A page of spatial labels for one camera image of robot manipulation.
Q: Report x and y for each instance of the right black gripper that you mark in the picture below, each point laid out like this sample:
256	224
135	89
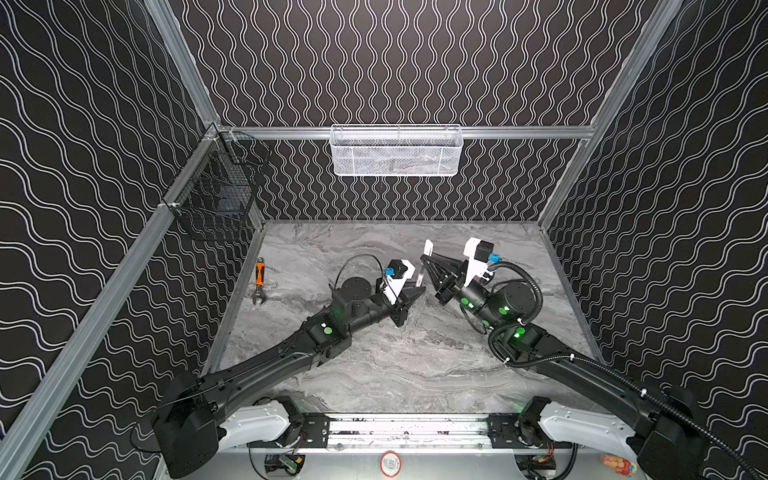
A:
450	283

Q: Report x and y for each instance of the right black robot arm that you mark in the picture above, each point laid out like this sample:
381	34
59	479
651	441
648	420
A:
657	428

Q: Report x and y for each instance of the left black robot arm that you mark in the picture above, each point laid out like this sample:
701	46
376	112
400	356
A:
270	360

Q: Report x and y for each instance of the red white round sticker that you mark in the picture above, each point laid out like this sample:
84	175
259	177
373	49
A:
390	464

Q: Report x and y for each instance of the orange red small object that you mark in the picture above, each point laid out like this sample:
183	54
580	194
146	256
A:
619	465

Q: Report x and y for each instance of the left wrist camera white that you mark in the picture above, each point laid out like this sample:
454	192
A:
396	275

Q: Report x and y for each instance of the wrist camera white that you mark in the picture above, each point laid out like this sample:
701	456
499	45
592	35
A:
480	255
396	275

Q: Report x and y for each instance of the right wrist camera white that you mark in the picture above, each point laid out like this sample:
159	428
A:
480	255

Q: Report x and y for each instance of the white mesh wire basket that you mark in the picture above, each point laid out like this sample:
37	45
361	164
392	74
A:
390	150

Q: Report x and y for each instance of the orange handled adjustable wrench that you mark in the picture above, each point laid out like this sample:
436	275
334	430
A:
258	296

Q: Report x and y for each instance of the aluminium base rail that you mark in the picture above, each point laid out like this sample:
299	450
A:
273	426

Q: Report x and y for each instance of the black wire basket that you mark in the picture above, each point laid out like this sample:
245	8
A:
216	206

